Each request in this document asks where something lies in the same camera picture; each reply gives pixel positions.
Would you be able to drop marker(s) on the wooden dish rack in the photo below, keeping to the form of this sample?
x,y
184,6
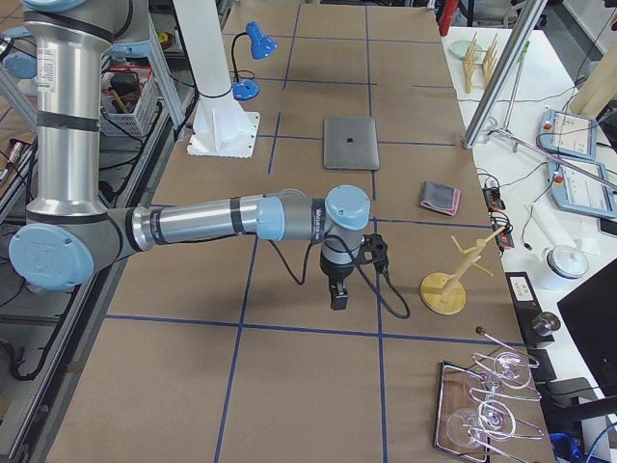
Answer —
x,y
475,59

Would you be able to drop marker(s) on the grey laptop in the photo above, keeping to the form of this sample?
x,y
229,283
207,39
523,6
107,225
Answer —
x,y
350,143

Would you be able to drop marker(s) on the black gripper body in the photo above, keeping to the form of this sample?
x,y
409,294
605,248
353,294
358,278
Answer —
x,y
334,273

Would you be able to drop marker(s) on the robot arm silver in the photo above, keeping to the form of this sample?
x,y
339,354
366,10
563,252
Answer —
x,y
70,233

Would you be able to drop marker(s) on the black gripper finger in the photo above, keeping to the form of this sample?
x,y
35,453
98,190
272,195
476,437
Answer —
x,y
339,299

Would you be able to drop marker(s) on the metal rod stand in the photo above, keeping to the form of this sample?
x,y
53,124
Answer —
x,y
521,126

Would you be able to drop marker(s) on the wooden mug tree stand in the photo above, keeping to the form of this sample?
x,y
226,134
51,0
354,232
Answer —
x,y
443,293

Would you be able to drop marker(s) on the blue teach pendant far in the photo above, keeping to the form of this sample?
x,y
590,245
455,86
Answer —
x,y
568,134

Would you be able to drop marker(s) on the aluminium frame post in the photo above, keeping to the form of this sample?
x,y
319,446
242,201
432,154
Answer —
x,y
508,58

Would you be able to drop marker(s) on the white plastic basket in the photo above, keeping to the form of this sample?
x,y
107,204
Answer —
x,y
128,96

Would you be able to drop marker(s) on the blue desk lamp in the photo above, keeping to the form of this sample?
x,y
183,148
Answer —
x,y
262,46

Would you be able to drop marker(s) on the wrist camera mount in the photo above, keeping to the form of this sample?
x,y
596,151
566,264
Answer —
x,y
374,250

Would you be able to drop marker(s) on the folded grey cloth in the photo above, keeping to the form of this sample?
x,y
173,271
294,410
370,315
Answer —
x,y
440,197

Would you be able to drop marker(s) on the black monitor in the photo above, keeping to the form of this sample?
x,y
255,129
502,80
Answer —
x,y
589,313

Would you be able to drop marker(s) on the green glass plate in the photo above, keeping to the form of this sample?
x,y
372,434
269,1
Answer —
x,y
459,48

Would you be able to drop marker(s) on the white kettle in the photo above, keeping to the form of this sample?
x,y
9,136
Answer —
x,y
562,264

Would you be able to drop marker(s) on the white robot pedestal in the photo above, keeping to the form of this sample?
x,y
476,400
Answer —
x,y
221,127

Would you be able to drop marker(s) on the black tray with glasses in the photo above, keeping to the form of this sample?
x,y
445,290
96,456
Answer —
x,y
474,413

